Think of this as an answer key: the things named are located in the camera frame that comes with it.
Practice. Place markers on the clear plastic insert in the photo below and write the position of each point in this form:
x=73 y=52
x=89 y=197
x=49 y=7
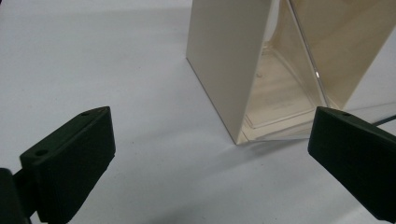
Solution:
x=303 y=46

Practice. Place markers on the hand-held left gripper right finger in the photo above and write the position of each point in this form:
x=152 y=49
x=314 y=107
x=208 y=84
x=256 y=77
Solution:
x=355 y=149

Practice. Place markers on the cream plastic storage box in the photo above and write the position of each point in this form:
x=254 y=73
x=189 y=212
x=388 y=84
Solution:
x=225 y=62

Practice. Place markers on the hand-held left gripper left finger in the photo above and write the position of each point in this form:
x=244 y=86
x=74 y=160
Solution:
x=67 y=169

